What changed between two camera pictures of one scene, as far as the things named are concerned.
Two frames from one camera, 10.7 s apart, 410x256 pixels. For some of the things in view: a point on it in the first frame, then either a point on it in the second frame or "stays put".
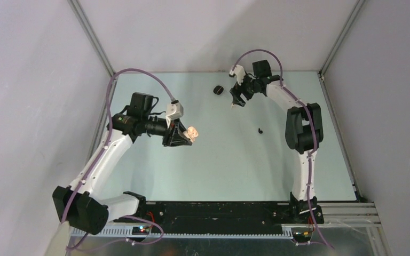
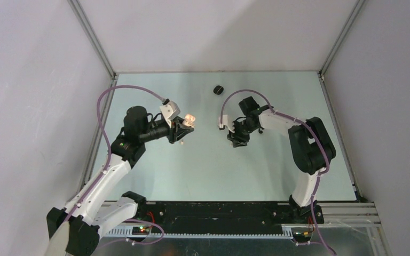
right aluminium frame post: [334, 116] stays put
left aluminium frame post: [80, 13] stays put
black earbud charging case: [218, 89] stays put
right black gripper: [237, 99] → [237, 139]
